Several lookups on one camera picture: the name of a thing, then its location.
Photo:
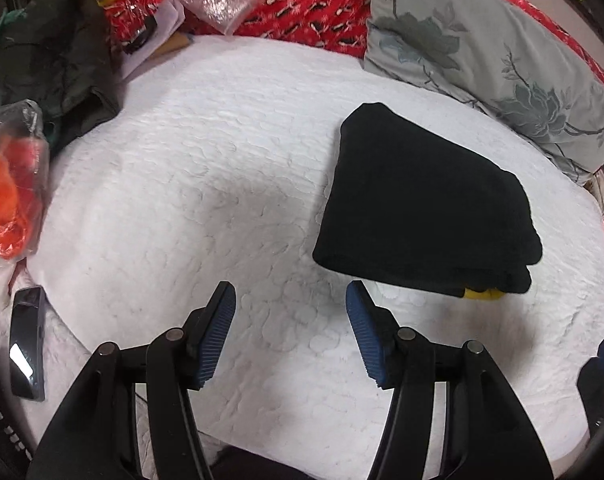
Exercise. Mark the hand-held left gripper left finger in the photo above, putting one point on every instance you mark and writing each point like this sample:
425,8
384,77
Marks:
214,340

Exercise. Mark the dark cloth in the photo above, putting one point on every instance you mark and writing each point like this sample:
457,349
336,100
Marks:
262,467

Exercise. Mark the plastic bag with orange item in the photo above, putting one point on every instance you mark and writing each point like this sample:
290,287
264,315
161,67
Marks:
12,185

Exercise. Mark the grey floral pillow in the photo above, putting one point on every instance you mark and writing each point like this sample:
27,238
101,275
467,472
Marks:
482,25

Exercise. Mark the black pants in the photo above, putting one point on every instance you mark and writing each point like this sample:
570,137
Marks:
422,195

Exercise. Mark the white quilted bedspread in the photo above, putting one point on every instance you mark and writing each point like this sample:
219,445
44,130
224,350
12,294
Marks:
182,185

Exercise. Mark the small black device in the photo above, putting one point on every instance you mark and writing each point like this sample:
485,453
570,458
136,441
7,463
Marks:
139,37

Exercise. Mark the dark green jacket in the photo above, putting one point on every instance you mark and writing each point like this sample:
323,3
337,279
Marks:
47,60

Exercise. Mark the red patterned bed sheet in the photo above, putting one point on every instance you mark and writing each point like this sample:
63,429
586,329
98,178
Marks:
307,5

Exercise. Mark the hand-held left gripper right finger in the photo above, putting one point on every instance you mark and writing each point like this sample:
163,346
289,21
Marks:
364,330

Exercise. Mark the black smartphone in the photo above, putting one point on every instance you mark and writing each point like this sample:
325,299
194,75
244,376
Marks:
29,330

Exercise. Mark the white paper sheet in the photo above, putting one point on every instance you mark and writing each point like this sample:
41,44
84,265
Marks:
167,17

